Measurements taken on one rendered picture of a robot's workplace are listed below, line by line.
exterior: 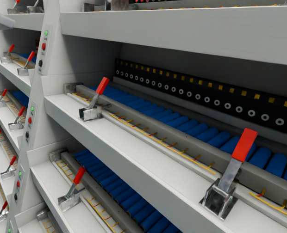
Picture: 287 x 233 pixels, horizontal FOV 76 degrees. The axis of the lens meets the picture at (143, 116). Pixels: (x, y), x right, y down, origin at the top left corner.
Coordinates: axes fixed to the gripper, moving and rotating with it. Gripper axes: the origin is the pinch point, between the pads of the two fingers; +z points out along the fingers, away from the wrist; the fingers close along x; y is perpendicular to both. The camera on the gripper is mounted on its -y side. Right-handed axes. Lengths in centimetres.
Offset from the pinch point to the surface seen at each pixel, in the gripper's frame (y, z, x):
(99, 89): -3.9, 18.9, 12.0
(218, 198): -9.7, 19.1, -14.1
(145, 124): -6.9, 23.0, 1.9
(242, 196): -8.7, 20.9, -15.9
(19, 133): -30, 20, 51
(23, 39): 2, 28, 100
